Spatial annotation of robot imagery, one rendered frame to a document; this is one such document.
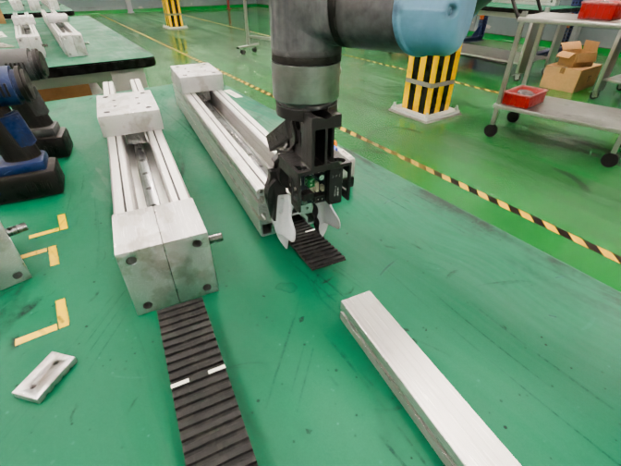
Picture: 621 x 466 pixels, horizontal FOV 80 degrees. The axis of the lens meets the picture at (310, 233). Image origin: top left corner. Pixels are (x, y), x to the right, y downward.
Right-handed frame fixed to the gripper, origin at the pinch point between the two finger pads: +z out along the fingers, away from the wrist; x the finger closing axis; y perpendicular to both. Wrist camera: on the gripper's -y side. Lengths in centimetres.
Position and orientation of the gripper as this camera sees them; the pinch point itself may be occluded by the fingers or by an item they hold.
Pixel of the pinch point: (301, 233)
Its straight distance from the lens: 55.4
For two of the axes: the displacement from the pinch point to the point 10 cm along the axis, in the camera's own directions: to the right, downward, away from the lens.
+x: 9.0, -2.5, 3.6
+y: 4.4, 5.2, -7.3
